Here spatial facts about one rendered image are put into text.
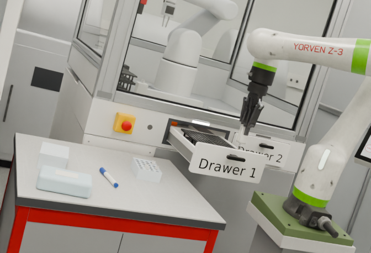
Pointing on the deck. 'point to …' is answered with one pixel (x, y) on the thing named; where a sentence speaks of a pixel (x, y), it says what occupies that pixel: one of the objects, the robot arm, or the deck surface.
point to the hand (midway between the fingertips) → (243, 133)
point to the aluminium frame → (122, 41)
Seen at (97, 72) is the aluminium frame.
